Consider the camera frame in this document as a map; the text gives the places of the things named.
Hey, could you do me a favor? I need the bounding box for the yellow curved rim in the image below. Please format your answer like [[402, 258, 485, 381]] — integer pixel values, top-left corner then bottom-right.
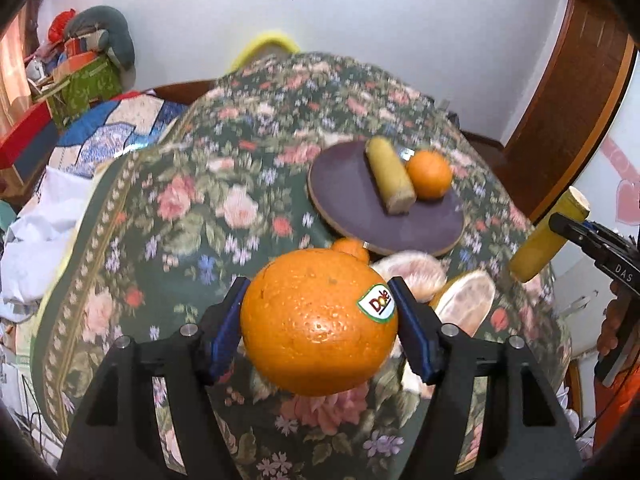
[[230, 30, 301, 73]]

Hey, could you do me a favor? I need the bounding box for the orange box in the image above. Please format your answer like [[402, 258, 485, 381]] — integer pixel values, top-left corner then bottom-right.
[[62, 37, 108, 70]]

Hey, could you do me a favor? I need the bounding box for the plain orange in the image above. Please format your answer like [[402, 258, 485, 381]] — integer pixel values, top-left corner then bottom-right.
[[406, 150, 454, 201]]

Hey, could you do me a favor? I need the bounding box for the green fabric bag pile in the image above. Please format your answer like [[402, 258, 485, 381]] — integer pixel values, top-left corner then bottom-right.
[[47, 55, 123, 128]]

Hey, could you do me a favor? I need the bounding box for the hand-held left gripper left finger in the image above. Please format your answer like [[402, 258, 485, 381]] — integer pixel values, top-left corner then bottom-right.
[[56, 276, 251, 480]]

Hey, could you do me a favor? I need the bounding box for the peeled pomelo segment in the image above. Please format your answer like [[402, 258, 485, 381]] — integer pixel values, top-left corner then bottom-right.
[[372, 252, 448, 303], [430, 270, 497, 338]]

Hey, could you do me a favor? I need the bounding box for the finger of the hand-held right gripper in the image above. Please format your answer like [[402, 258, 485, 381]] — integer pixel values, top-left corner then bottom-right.
[[548, 212, 601, 256]]

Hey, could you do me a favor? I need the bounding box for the yellow corn cob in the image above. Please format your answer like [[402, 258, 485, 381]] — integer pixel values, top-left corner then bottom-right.
[[365, 136, 417, 215], [509, 186, 591, 283]]

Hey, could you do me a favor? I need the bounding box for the white cloth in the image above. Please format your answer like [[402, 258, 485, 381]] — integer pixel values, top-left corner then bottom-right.
[[0, 167, 96, 321]]

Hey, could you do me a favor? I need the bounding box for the red box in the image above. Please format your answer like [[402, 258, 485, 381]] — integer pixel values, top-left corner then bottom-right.
[[0, 102, 53, 171]]

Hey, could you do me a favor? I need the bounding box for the wooden door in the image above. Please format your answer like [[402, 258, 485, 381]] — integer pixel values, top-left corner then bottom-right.
[[500, 0, 640, 222]]

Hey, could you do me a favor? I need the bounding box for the round dark plate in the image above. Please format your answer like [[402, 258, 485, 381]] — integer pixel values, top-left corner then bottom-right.
[[307, 140, 466, 257]]

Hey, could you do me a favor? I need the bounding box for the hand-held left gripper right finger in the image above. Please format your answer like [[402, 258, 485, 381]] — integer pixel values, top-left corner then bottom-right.
[[387, 276, 584, 480]]

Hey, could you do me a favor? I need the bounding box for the large orange with sticker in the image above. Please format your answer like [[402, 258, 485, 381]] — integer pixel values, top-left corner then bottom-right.
[[240, 248, 399, 396]]

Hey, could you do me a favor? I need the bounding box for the small tangerine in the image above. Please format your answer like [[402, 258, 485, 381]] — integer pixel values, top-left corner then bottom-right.
[[331, 237, 371, 265]]

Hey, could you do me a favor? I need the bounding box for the person's right hand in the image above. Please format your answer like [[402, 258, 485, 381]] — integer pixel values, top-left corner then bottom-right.
[[597, 280, 640, 361]]

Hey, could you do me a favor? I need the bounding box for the floral blanket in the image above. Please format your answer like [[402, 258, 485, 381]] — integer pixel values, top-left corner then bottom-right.
[[30, 51, 573, 480]]

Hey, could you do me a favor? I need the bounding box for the patchwork quilt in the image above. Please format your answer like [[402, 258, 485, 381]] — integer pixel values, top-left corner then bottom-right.
[[47, 91, 191, 181]]

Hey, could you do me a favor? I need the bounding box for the person's orange clothing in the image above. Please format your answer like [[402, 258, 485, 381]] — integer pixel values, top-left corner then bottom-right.
[[592, 355, 640, 456]]

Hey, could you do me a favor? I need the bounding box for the grey plush pillow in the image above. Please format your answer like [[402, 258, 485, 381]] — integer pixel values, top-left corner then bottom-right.
[[65, 6, 137, 68]]

